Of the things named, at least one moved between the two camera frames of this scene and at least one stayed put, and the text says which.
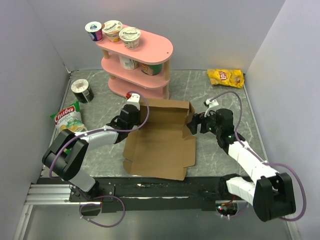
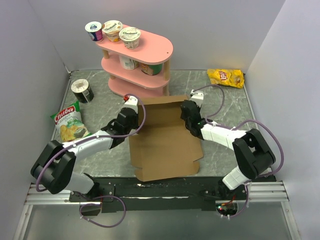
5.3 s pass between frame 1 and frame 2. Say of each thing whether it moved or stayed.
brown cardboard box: moved
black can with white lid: stayed
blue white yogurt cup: stayed
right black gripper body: moved
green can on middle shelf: stayed
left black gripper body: stayed
